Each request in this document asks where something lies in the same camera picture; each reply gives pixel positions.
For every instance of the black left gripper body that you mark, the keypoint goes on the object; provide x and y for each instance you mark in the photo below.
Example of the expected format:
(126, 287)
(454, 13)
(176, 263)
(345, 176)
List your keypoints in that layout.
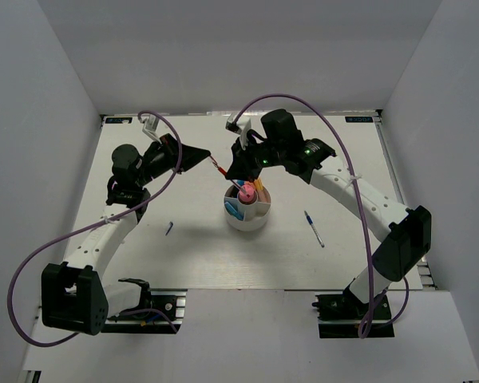
(159, 162)

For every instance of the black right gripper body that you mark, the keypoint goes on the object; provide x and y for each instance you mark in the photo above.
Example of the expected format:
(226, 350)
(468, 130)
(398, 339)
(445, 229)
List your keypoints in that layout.
(265, 155)

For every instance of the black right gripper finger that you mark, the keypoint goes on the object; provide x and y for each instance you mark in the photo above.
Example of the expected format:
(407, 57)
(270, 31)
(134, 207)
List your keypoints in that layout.
(240, 159)
(252, 174)

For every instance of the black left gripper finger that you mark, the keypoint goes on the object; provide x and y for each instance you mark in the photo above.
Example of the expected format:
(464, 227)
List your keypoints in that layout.
(179, 143)
(191, 156)

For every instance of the yellow capped orange highlighter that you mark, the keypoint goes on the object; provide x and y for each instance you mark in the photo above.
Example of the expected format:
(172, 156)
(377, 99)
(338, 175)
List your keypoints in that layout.
(258, 185)

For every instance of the pink capped highlighter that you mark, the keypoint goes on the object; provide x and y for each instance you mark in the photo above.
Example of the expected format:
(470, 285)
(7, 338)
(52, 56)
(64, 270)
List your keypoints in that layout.
(247, 194)

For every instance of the blue transparent highlighter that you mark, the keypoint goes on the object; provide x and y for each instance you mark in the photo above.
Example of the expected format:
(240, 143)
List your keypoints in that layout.
(233, 211)

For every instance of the blue gel pen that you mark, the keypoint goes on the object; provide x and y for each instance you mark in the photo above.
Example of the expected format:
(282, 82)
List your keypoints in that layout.
(313, 228)

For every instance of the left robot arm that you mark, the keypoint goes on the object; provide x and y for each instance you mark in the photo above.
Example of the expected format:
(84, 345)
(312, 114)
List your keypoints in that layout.
(73, 296)

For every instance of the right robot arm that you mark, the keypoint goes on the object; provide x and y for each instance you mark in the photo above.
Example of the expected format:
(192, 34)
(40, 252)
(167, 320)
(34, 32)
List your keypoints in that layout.
(404, 234)

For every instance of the white round pen holder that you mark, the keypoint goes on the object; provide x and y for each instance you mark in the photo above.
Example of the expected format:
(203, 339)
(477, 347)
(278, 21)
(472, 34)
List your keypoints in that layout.
(255, 214)

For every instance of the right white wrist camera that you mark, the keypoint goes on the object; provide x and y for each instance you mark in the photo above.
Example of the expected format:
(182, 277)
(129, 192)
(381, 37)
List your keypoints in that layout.
(240, 126)

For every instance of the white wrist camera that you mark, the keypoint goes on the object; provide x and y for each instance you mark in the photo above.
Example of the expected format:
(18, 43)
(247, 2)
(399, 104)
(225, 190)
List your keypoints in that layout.
(240, 126)
(149, 126)

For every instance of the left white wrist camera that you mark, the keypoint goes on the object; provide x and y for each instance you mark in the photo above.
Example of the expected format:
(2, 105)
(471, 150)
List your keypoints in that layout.
(149, 126)

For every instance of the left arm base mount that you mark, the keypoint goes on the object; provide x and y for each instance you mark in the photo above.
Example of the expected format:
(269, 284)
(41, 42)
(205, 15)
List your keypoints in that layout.
(163, 314)

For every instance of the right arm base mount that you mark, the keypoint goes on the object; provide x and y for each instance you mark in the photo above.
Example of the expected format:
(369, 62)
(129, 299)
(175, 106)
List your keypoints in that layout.
(340, 319)

